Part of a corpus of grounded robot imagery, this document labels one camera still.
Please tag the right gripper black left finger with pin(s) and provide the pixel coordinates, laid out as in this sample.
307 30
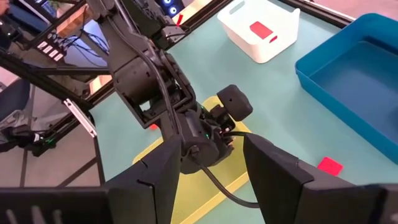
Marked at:
109 205

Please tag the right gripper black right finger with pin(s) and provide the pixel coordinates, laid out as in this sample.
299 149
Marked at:
295 199

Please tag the small red block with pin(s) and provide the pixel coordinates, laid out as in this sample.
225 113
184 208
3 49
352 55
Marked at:
273 39

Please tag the long red block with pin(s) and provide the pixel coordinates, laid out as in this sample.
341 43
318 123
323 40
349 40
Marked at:
261 30

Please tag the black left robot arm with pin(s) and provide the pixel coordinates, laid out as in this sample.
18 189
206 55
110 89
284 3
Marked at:
136 77

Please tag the flat red block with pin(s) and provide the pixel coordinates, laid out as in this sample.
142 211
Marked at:
330 166

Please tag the red cylinder block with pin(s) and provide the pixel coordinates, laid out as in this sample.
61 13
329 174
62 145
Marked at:
153 126

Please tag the translucent yellow plastic bin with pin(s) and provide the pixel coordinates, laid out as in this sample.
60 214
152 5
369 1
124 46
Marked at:
192 200

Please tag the white plastic bin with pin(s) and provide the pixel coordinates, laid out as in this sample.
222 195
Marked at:
280 46

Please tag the blue plastic bin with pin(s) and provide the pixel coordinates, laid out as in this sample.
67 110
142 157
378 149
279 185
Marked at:
357 84

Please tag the black computer with blue lights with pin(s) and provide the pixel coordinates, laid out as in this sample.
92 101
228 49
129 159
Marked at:
171 7

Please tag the black power strip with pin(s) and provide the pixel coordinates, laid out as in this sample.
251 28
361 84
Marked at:
51 49

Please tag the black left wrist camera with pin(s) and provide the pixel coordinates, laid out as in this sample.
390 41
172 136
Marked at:
234 102

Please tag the silver metal bracket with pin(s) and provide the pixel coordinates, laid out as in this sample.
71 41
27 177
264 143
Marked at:
81 118

